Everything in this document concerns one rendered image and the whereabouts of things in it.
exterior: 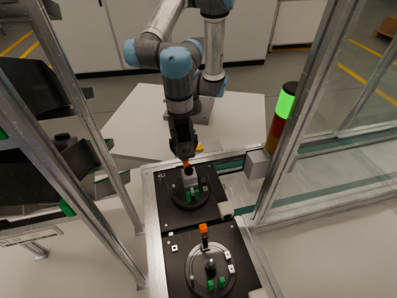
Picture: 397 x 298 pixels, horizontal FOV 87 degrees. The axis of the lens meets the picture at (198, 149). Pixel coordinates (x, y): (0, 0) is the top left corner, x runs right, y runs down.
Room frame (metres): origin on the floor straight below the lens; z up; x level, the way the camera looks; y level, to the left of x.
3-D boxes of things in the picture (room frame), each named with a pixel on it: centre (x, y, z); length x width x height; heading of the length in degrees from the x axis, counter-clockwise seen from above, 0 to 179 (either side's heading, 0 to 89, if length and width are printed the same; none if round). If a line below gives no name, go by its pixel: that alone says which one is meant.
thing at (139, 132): (1.00, 0.06, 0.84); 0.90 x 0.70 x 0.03; 78
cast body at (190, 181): (0.41, 0.03, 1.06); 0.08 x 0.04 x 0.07; 14
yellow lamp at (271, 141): (0.35, -0.18, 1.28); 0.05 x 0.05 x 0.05
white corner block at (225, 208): (0.34, -0.09, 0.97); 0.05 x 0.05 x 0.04; 14
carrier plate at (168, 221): (0.42, 0.03, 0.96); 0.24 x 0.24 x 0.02; 14
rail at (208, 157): (0.63, -0.20, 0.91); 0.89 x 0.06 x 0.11; 104
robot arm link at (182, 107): (0.50, 0.05, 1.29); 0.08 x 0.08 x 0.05
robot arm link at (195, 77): (1.06, 0.04, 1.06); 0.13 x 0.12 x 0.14; 76
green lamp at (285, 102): (0.35, -0.18, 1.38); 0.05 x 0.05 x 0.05
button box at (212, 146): (0.65, 0.00, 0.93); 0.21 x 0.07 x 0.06; 104
